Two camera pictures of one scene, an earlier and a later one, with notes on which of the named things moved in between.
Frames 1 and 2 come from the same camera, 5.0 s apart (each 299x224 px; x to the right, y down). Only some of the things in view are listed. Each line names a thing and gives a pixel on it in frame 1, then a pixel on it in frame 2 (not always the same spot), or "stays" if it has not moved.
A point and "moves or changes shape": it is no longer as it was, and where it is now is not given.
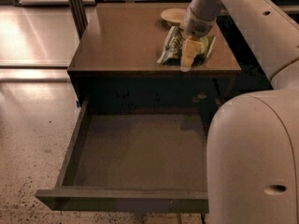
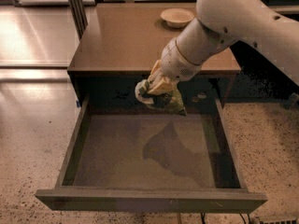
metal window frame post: (77, 7) stays
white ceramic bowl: (174, 16) stays
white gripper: (196, 26) → (177, 63)
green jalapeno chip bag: (172, 50) moves or changes shape
